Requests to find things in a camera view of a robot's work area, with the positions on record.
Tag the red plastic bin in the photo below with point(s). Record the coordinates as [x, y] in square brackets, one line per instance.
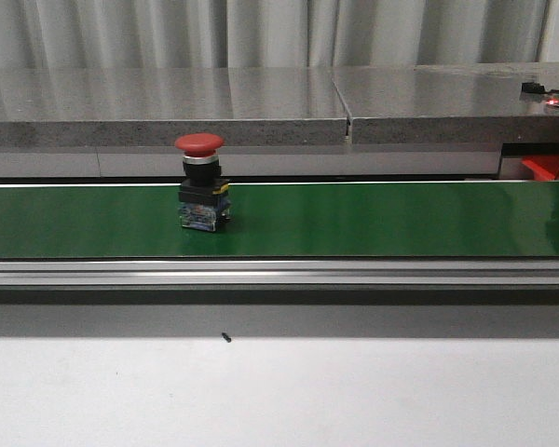
[543, 168]

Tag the green conveyor belt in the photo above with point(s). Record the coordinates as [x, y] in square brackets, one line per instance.
[473, 219]

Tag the aluminium conveyor frame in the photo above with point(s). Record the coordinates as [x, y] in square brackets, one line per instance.
[242, 273]

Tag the black sensor box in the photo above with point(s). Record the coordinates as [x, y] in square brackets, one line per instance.
[533, 88]

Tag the white curtain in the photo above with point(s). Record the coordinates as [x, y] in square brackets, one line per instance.
[175, 34]

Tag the red push button switch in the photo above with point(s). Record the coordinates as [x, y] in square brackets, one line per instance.
[203, 195]

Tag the grey stone counter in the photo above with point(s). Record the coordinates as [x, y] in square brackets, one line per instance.
[278, 106]

